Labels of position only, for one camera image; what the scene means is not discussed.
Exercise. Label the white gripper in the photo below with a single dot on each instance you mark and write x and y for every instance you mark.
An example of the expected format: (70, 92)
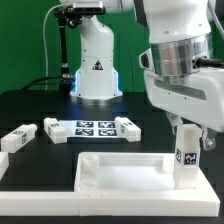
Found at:
(200, 99)

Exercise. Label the white desk top tray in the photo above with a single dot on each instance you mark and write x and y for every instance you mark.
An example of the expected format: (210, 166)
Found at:
(136, 173)

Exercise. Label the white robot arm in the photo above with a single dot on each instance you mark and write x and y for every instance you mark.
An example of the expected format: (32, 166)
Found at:
(180, 74)

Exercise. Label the white L-shaped fence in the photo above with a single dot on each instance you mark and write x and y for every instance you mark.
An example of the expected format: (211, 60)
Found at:
(103, 203)

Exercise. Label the fiducial marker sheet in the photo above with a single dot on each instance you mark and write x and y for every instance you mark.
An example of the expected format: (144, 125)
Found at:
(89, 129)

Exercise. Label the camera on stand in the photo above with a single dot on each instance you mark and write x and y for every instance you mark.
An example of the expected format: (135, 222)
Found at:
(86, 7)

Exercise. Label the black camera stand pole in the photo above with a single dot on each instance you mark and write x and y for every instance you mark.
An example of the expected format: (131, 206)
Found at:
(63, 43)

